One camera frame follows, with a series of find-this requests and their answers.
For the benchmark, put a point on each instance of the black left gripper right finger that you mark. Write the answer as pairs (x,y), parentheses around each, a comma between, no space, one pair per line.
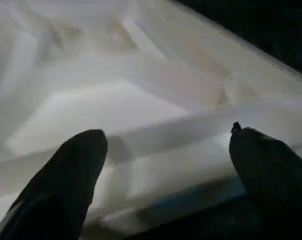
(273,180)

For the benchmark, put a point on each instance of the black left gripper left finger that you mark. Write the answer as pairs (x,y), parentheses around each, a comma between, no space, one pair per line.
(61,187)

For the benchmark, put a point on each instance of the white plastic table top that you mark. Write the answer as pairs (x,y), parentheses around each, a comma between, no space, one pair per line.
(115,87)

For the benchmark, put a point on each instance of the black mat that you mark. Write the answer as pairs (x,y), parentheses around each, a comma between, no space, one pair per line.
(265,25)

